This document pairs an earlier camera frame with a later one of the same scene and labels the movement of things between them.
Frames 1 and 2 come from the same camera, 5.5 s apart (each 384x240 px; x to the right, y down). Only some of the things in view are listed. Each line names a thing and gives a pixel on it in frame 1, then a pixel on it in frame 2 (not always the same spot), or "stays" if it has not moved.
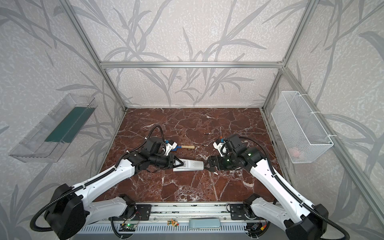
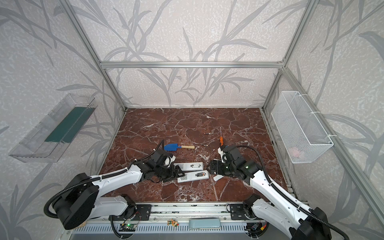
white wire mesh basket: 300,132 stays
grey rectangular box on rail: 204,223 stays
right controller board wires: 256,230 stays
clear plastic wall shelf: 48,140 stays
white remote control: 183,165 -> 196,175
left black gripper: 171,161 -> 170,171
